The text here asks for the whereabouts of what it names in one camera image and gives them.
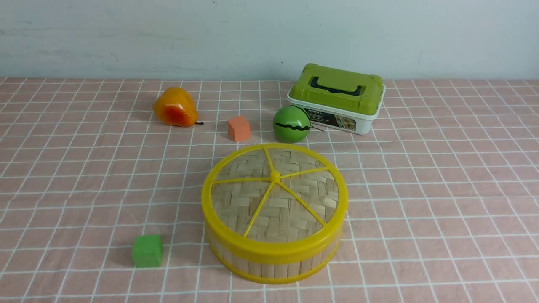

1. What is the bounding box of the orange yellow toy pear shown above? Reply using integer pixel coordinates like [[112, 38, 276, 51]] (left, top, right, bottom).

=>
[[153, 86, 204, 128]]

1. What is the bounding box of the orange foam cube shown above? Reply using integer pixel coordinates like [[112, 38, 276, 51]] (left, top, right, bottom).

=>
[[227, 116, 251, 142]]

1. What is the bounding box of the yellow bamboo steamer basket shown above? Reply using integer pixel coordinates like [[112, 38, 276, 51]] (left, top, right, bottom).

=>
[[205, 228, 343, 284]]

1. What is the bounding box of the green foam cube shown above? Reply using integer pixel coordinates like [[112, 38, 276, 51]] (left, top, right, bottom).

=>
[[131, 234, 163, 268]]

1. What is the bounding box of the yellow woven steamer lid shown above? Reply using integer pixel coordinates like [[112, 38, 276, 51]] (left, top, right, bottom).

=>
[[201, 143, 348, 263]]

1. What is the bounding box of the pink checkered tablecloth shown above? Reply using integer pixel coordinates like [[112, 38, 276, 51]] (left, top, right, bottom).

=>
[[0, 77, 539, 303]]

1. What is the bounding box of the green toy watermelon ball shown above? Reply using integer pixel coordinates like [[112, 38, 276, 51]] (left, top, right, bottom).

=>
[[273, 105, 312, 143]]

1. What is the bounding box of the green lidded white storage box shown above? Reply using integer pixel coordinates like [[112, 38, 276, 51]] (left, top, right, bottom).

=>
[[287, 63, 386, 136]]

